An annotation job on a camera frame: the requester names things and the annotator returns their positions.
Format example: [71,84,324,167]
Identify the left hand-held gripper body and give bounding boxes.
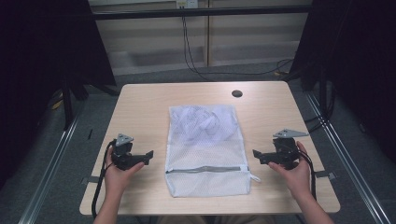
[111,133,145,172]

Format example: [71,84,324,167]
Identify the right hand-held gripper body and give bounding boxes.
[268,128,310,171]

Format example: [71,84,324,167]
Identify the white mesh laundry bag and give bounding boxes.
[164,104,262,199]

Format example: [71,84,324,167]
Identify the person's left hand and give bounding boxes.
[104,148,146,200]

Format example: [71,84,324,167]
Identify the person's right hand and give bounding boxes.
[268,141,312,200]

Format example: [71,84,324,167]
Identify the grey tape piece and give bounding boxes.
[314,171,337,180]
[81,175,102,185]

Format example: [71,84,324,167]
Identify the white garment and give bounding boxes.
[171,105,239,146]

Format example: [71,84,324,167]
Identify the person's legs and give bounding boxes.
[157,215,276,224]

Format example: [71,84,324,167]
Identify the black curtain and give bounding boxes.
[289,0,396,162]
[0,0,118,188]

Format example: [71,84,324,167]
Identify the black horizontal bar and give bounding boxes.
[92,5,312,21]

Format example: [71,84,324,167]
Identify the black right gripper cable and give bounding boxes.
[297,147,318,202]

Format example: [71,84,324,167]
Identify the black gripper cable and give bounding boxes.
[91,139,117,219]
[297,147,318,202]

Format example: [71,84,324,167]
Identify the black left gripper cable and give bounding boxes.
[91,139,117,219]

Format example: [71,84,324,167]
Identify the black floor cables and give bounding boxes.
[303,82,337,133]

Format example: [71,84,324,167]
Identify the metal floor rail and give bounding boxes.
[304,91,391,224]
[18,116,80,224]

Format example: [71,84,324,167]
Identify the black wall cables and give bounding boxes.
[181,16,295,81]

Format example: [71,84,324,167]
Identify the white wall outlet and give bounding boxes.
[176,0,199,9]

